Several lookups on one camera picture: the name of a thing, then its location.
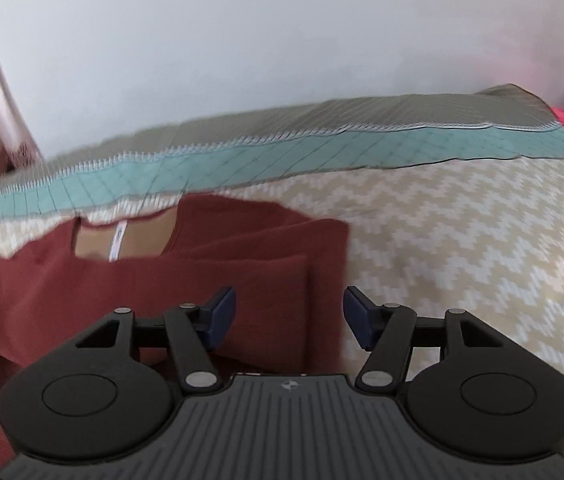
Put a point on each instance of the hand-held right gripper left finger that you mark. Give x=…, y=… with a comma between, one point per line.
x=223, y=305

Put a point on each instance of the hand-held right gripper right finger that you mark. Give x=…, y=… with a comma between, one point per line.
x=356, y=306

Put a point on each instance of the rust red knit sweater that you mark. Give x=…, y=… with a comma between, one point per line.
x=262, y=280

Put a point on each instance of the teal and olive checked blanket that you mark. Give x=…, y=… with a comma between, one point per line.
x=312, y=135

